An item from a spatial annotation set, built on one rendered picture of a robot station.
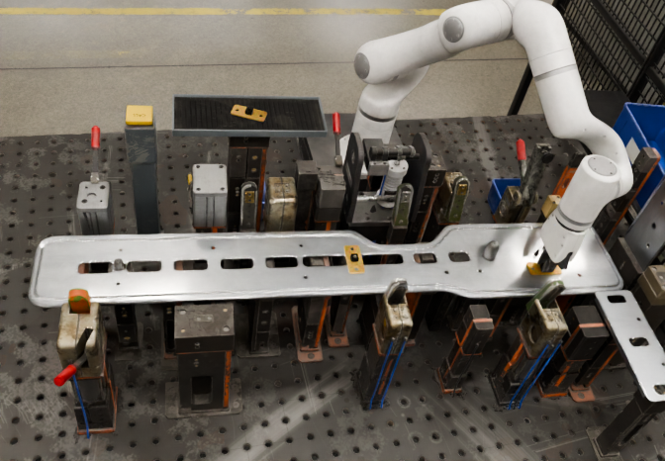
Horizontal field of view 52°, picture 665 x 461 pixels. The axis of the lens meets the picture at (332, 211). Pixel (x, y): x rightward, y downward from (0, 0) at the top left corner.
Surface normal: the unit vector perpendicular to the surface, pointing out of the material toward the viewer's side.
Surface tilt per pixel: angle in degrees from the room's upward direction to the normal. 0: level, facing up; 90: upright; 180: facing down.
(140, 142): 90
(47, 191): 0
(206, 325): 0
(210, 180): 0
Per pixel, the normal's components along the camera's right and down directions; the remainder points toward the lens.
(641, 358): 0.14, -0.68
